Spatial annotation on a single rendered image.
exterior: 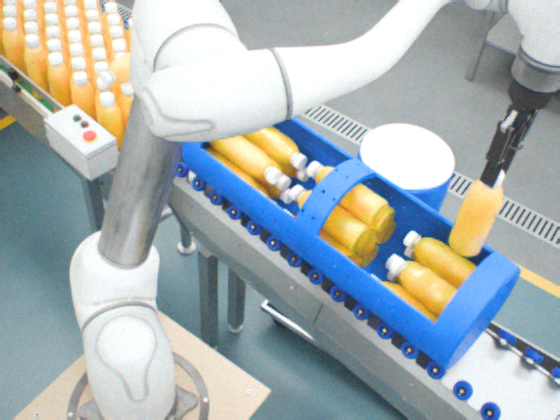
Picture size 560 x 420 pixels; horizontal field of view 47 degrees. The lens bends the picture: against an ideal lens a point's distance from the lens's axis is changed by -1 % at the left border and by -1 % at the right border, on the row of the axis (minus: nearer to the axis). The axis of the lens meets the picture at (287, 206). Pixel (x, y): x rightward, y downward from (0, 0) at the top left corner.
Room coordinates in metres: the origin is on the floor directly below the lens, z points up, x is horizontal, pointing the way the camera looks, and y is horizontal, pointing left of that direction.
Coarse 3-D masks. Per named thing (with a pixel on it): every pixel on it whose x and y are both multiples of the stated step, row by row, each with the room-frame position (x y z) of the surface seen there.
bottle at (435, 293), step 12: (396, 276) 0.93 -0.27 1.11; (408, 276) 0.90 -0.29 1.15; (420, 276) 0.90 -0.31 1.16; (432, 276) 0.90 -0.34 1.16; (408, 288) 0.89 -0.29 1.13; (420, 288) 0.88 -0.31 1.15; (432, 288) 0.87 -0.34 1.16; (444, 288) 0.87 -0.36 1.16; (456, 288) 0.88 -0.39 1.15; (420, 300) 0.86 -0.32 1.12; (432, 300) 0.85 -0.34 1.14; (444, 300) 0.84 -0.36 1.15
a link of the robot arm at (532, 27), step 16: (512, 0) 0.97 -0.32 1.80; (528, 0) 0.94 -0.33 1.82; (544, 0) 0.91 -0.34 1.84; (512, 16) 0.97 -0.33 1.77; (528, 16) 0.92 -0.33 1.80; (544, 16) 0.90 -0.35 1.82; (528, 32) 0.92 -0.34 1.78; (544, 32) 0.89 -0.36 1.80; (528, 48) 0.91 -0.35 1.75; (544, 48) 0.89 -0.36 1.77
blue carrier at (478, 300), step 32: (288, 128) 1.41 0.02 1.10; (192, 160) 1.25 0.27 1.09; (320, 160) 1.33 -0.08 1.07; (352, 160) 1.18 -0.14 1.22; (224, 192) 1.18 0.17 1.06; (256, 192) 1.12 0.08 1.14; (320, 192) 1.07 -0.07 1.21; (384, 192) 1.20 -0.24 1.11; (288, 224) 1.04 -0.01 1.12; (320, 224) 1.01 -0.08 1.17; (416, 224) 1.13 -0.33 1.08; (448, 224) 1.06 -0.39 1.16; (320, 256) 0.97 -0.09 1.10; (384, 256) 1.10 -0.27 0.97; (480, 256) 1.02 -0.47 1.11; (352, 288) 0.91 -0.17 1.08; (384, 288) 0.87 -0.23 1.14; (480, 288) 0.83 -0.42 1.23; (512, 288) 0.95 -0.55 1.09; (384, 320) 0.85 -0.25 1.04; (416, 320) 0.80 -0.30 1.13; (448, 320) 0.78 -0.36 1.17; (480, 320) 0.81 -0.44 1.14; (448, 352) 0.74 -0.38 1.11
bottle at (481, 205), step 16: (480, 192) 0.92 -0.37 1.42; (496, 192) 0.91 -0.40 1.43; (464, 208) 0.92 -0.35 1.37; (480, 208) 0.90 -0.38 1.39; (496, 208) 0.90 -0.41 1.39; (464, 224) 0.91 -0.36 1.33; (480, 224) 0.90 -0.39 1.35; (448, 240) 0.93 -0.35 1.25; (464, 240) 0.90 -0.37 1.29; (480, 240) 0.90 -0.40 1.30
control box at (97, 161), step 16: (64, 112) 1.38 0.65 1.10; (80, 112) 1.39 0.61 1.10; (48, 128) 1.34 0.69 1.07; (64, 128) 1.31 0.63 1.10; (80, 128) 1.32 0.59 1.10; (96, 128) 1.33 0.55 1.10; (64, 144) 1.29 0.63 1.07; (80, 144) 1.26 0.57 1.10; (96, 144) 1.27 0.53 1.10; (112, 144) 1.29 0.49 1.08; (80, 160) 1.24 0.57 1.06; (96, 160) 1.24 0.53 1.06; (112, 160) 1.28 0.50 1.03; (96, 176) 1.24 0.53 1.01
